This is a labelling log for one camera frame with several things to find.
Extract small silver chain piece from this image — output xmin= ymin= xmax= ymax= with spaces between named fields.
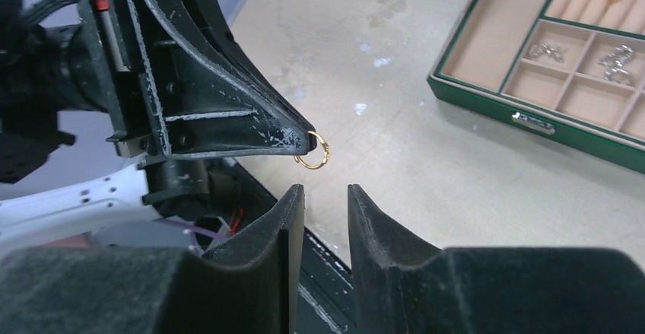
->
xmin=528 ymin=43 xmax=565 ymax=64

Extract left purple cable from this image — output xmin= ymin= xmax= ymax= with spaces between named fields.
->
xmin=151 ymin=218 xmax=233 ymax=252

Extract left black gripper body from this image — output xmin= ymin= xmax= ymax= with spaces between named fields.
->
xmin=78 ymin=0 xmax=160 ymax=157

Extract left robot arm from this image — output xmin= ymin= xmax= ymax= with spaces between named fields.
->
xmin=1 ymin=0 xmax=322 ymax=256

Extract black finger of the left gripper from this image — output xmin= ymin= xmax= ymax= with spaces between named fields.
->
xmin=126 ymin=0 xmax=317 ymax=159

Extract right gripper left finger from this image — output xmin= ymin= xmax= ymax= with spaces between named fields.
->
xmin=1 ymin=185 xmax=305 ymax=333

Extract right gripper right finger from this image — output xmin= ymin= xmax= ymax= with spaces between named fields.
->
xmin=348 ymin=184 xmax=644 ymax=333

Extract green jewelry box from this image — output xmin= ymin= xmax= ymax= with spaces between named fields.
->
xmin=427 ymin=0 xmax=645 ymax=176

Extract silver earring cluster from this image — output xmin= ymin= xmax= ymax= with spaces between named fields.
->
xmin=598 ymin=45 xmax=635 ymax=87

